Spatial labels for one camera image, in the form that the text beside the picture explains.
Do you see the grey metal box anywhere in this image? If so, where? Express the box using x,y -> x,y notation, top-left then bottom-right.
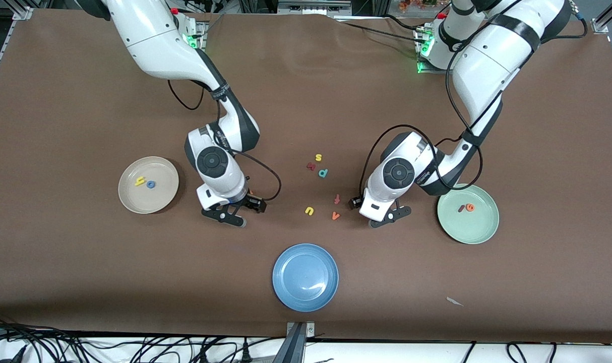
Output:
277,0 -> 353,16

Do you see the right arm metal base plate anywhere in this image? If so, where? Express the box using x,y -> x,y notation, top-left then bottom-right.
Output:
177,14 -> 208,51

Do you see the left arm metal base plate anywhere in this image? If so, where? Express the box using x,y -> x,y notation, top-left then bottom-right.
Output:
414,28 -> 450,75

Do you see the light green plate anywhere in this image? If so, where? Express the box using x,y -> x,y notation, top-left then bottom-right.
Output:
437,183 -> 500,245

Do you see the orange decorative bunch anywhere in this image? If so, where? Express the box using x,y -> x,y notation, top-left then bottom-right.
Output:
399,0 -> 440,12

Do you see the brown table cover sheet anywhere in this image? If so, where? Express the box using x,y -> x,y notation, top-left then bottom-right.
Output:
0,9 -> 612,344

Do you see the aluminium frame profile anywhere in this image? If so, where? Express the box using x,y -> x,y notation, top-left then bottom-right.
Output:
591,0 -> 612,35
0,5 -> 34,99

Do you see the blue plate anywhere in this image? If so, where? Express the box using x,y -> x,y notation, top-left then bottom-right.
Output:
272,243 -> 340,313

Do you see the thin black base cable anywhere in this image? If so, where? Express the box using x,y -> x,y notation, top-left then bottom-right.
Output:
336,20 -> 425,45
384,14 -> 420,32

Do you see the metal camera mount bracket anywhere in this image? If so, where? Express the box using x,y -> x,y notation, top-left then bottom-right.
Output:
273,322 -> 317,363

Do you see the beige brown plate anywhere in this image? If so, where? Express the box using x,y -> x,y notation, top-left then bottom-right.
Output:
117,156 -> 180,215

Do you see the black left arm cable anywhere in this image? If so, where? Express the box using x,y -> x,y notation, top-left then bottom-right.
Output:
357,10 -> 589,200

